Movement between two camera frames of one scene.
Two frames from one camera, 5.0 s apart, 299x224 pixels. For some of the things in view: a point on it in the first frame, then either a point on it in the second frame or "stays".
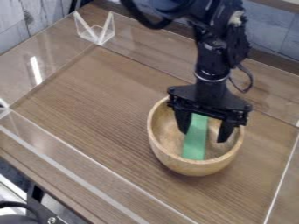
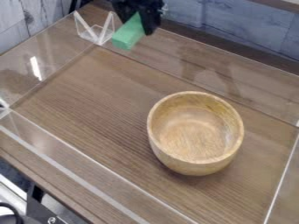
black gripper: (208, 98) to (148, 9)
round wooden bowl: (167, 142) stays
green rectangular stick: (193, 147) to (129, 32)
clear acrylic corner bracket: (95, 34) stays
